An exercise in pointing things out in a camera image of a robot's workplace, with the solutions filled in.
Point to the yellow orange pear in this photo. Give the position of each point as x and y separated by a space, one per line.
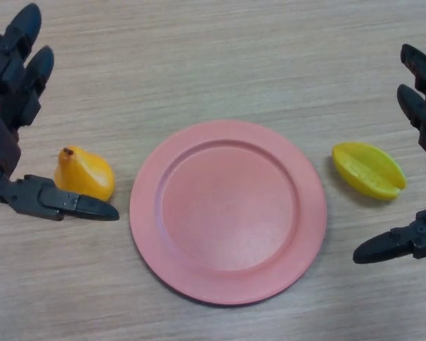
83 174

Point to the pink round plate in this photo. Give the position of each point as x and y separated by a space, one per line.
229 213

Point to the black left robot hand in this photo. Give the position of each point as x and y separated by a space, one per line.
1 149

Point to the yellow starfruit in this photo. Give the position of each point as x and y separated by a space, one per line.
367 170

